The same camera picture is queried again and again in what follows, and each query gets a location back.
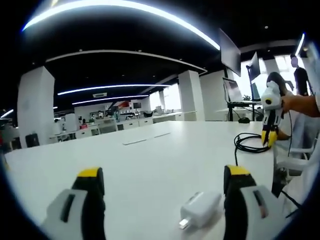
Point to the black laptop stand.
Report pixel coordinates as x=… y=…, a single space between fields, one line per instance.
x=240 y=105

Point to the black computer mouse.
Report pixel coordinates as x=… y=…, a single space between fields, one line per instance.
x=243 y=120

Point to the open laptop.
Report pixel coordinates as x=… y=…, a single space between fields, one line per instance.
x=232 y=90

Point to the white chair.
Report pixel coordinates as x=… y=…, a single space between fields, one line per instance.
x=295 y=162

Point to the white power strip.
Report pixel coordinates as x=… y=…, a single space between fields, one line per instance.
x=146 y=138

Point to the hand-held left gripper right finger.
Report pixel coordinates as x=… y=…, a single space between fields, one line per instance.
x=247 y=210

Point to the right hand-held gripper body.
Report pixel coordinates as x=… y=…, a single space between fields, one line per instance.
x=273 y=100

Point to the white desk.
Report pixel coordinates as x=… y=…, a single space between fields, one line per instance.
x=150 y=170

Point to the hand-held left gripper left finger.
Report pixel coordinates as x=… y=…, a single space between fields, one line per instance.
x=75 y=210

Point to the long ceiling light strip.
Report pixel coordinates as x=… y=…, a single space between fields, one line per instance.
x=125 y=3

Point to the large dark monitor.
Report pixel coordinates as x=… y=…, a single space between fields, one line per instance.
x=230 y=53

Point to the person's right hand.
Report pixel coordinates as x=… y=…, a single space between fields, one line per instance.
x=292 y=103

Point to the black bin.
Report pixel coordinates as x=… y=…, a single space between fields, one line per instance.
x=32 y=140

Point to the white charger adapter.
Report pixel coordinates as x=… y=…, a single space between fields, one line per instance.
x=202 y=208

